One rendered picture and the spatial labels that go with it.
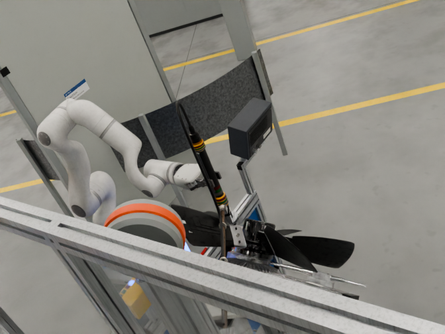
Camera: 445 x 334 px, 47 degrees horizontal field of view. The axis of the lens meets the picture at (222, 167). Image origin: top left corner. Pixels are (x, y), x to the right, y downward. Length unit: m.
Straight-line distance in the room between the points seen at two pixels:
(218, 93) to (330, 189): 1.10
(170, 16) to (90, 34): 4.39
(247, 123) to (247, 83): 1.43
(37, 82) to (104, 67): 0.54
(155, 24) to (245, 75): 4.35
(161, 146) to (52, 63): 0.95
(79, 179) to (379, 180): 2.36
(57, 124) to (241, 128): 0.89
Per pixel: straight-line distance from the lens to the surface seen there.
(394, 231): 3.48
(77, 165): 2.14
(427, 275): 3.23
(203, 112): 3.74
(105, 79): 3.74
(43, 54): 3.46
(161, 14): 8.00
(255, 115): 2.53
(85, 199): 2.20
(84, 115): 1.92
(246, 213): 2.62
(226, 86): 3.77
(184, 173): 1.84
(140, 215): 0.93
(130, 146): 1.91
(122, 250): 0.72
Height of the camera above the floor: 2.48
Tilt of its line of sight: 34 degrees down
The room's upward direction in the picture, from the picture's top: 22 degrees counter-clockwise
